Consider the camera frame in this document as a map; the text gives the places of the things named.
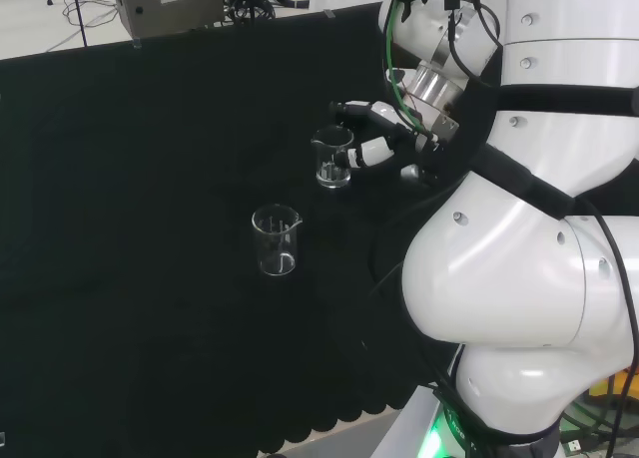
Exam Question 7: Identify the black tripod pole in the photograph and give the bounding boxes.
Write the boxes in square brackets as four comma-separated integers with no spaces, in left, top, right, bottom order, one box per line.
[68,0,90,49]

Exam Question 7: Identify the black bench cloth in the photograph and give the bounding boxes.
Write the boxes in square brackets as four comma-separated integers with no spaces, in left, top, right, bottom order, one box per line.
[0,3,639,455]

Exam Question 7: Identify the grey metal control box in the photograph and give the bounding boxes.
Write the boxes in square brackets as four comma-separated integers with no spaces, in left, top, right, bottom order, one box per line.
[108,0,227,40]

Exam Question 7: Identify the black floor cable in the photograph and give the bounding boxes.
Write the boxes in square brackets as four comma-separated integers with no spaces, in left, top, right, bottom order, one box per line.
[60,0,117,29]

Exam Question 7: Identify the black tripod with coiled cables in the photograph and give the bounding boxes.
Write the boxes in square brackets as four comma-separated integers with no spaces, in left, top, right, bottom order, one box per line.
[223,0,277,26]

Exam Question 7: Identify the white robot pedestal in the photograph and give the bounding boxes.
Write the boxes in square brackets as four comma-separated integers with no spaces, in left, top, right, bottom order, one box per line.
[393,380,453,458]

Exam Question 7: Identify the clear glass beaker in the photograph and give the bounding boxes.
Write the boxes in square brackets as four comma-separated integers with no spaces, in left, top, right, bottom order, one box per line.
[310,125,355,190]
[251,204,305,277]

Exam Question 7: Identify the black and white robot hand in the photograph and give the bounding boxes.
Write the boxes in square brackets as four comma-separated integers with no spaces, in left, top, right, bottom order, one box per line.
[328,99,460,186]

